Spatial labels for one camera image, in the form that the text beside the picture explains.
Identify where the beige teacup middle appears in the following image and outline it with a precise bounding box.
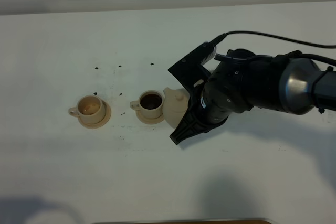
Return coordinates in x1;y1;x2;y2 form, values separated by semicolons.
130;90;164;119

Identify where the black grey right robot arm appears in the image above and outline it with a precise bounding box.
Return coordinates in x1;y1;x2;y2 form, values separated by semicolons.
169;49;335;144

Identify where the beige saucer middle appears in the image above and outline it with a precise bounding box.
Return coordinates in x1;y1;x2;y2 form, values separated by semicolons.
136;109;164;124

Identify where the beige saucer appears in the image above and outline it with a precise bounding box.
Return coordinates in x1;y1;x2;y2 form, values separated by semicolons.
136;109;164;124
78;101;111;129

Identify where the beige teacup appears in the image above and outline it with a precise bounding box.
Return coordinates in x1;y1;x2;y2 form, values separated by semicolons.
68;95;106;125
130;90;164;119

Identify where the beige saucer left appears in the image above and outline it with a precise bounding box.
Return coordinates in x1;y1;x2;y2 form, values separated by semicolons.
78;101;111;129

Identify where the beige teacup left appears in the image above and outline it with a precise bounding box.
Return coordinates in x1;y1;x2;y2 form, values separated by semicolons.
68;95;106;125

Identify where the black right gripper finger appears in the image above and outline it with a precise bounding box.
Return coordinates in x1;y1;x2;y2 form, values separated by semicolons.
170;110;210;145

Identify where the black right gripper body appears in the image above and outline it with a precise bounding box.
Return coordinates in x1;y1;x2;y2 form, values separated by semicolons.
193;49;278;133

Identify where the beige ceramic teapot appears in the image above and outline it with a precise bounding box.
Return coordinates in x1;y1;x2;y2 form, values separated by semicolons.
162;87;190;129

